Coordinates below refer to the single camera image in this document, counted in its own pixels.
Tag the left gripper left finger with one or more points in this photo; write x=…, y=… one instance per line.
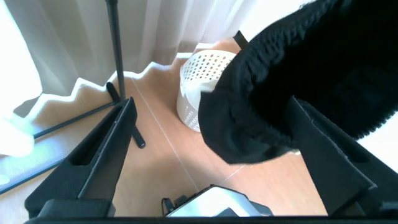
x=102, y=174

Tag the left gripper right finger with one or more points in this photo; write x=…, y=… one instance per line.
x=339, y=180

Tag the black garment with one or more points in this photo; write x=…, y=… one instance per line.
x=311, y=77

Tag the white printed T-shirt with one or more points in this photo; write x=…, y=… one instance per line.
x=15, y=93

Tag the black clothes rack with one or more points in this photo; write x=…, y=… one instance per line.
x=115, y=46

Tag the white laundry basket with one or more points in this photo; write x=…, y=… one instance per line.
x=199, y=74

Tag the beige curtain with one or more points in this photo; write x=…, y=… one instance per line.
x=77, y=37

